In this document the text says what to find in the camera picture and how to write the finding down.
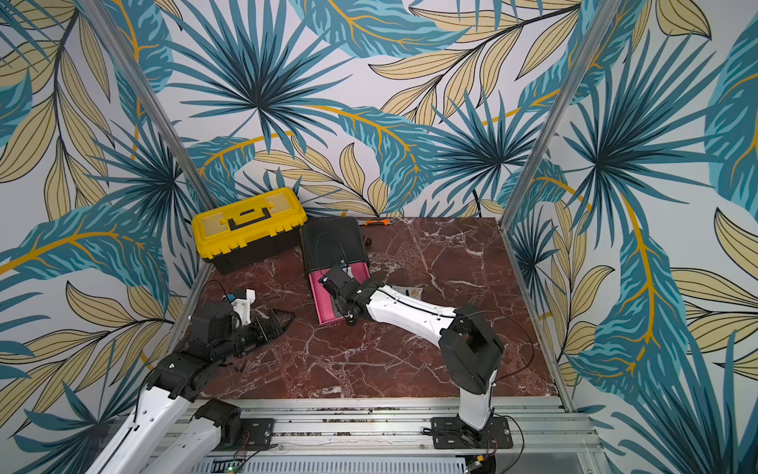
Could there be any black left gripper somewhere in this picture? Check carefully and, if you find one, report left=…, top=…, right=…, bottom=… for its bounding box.
left=213, top=307, right=297, bottom=365

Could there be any pink top drawer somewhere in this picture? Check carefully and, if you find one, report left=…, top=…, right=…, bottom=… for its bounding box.
left=308, top=263, right=370, bottom=326

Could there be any black drawer cabinet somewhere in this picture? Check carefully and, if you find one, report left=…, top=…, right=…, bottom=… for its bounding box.
left=299, top=217, right=369, bottom=276

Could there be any white cookie packet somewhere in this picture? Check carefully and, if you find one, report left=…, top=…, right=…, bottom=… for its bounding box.
left=395, top=286, right=422, bottom=299

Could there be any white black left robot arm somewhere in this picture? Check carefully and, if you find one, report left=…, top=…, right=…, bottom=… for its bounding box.
left=88, top=298, right=296, bottom=473

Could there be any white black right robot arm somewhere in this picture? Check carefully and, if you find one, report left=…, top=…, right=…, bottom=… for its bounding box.
left=318, top=265, right=505, bottom=432

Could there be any yellow black toolbox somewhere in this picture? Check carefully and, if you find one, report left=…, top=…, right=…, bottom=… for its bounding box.
left=193, top=188, right=308, bottom=275

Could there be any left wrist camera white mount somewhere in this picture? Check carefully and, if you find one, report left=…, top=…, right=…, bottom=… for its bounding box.
left=226, top=288, right=256, bottom=326

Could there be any orange handled adjustable wrench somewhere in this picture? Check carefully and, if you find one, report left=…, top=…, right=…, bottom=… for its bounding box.
left=359, top=218, right=394, bottom=226

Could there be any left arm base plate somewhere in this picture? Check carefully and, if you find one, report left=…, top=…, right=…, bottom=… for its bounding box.
left=239, top=418, right=274, bottom=451

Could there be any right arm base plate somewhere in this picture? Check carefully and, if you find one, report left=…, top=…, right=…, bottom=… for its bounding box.
left=422, top=415, right=513, bottom=450

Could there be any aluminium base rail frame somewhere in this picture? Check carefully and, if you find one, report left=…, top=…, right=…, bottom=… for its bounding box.
left=88, top=396, right=614, bottom=474

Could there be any aluminium left corner post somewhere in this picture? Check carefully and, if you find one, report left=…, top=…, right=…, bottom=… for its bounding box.
left=81, top=0, right=217, bottom=211

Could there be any aluminium corner post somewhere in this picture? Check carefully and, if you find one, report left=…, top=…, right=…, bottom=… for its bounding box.
left=81, top=0, right=217, bottom=211
left=498, top=0, right=623, bottom=231

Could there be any aluminium right corner post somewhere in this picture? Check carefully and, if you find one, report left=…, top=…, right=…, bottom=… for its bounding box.
left=498, top=0, right=623, bottom=231

